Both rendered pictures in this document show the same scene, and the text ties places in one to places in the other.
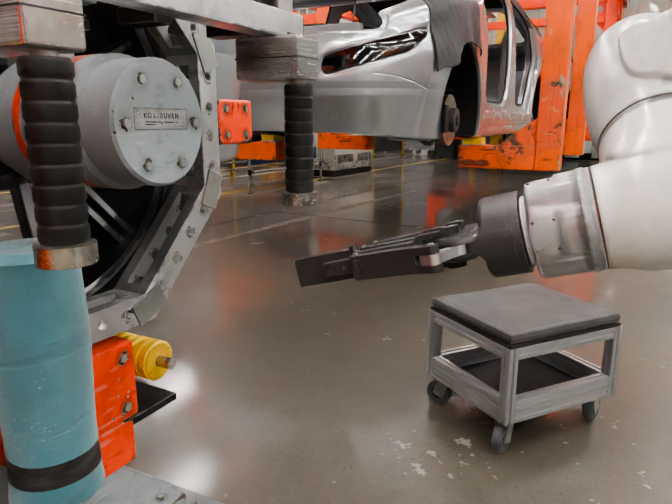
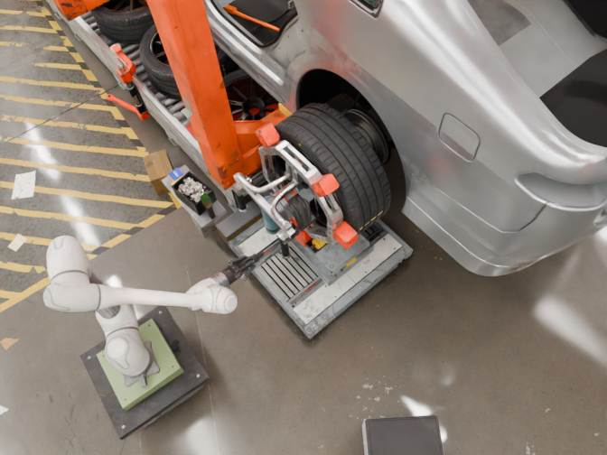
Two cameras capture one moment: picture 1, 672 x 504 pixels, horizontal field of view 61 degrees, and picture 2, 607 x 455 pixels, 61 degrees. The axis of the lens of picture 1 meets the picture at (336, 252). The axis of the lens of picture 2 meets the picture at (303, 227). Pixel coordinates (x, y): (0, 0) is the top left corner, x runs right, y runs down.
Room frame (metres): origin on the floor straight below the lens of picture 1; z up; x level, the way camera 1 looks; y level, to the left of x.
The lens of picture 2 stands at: (1.31, -0.87, 2.92)
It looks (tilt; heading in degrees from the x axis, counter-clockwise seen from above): 60 degrees down; 118
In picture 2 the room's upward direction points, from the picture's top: 6 degrees counter-clockwise
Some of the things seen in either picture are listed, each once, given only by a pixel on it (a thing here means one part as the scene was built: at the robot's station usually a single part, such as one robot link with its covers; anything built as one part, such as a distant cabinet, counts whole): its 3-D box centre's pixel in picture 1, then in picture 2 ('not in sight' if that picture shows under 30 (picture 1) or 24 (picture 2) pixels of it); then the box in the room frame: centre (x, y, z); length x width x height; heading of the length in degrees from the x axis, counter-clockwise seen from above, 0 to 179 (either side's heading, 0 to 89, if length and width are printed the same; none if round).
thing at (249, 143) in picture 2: not in sight; (271, 124); (0.29, 0.79, 0.69); 0.52 x 0.17 x 0.35; 63
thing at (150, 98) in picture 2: not in sight; (136, 83); (-0.96, 1.10, 0.28); 2.47 x 0.09 x 0.22; 153
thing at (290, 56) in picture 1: (276, 58); (287, 233); (0.73, 0.07, 0.93); 0.09 x 0.05 x 0.05; 63
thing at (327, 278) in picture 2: not in sight; (323, 237); (0.71, 0.50, 0.13); 0.50 x 0.36 x 0.10; 153
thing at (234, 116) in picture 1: (218, 121); (345, 236); (0.95, 0.19, 0.85); 0.09 x 0.08 x 0.07; 153
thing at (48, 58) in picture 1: (55, 158); (240, 200); (0.41, 0.20, 0.83); 0.04 x 0.04 x 0.16
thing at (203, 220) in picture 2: not in sight; (193, 196); (-0.03, 0.33, 0.44); 0.43 x 0.17 x 0.03; 153
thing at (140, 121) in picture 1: (91, 122); (288, 201); (0.64, 0.27, 0.85); 0.21 x 0.14 x 0.14; 63
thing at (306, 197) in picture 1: (299, 142); (284, 247); (0.71, 0.05, 0.83); 0.04 x 0.04 x 0.16
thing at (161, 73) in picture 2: not in sight; (190, 54); (-0.65, 1.39, 0.39); 0.66 x 0.66 x 0.24
